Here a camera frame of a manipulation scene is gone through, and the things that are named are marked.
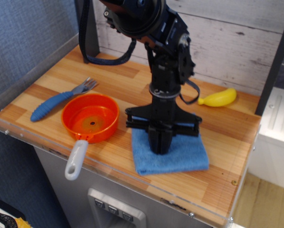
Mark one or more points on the clear acrylic table guard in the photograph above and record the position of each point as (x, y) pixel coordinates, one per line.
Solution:
(228, 134)

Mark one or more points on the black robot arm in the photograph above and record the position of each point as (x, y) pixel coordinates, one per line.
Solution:
(166, 39)

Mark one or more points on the dark left vertical post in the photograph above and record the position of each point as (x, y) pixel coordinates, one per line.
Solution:
(91, 39)

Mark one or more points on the silver dispenser button panel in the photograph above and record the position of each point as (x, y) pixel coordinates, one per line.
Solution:
(113, 213)

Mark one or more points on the white toy sink unit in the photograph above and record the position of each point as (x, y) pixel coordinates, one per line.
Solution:
(267, 157)

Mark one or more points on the blue microfiber rag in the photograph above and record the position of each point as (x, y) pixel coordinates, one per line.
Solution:
(186, 153)

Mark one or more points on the orange toy pan grey handle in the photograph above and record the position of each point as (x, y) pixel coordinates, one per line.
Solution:
(89, 119)

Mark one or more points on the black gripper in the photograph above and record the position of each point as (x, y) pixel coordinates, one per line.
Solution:
(162, 119)

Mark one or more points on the dark vertical post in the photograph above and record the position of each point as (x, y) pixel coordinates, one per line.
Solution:
(91, 39)
(271, 79)

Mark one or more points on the yellow toy banana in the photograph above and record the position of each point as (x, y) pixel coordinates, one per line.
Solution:
(219, 99)

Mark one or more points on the fork with blue handle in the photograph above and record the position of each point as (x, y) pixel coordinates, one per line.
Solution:
(47, 106)

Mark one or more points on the grey toy fridge cabinet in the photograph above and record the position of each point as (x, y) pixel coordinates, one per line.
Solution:
(73, 198)

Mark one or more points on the yellow object bottom left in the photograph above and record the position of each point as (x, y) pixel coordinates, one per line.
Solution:
(21, 223)

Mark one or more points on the dark right vertical post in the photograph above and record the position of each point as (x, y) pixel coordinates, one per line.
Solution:
(271, 79)

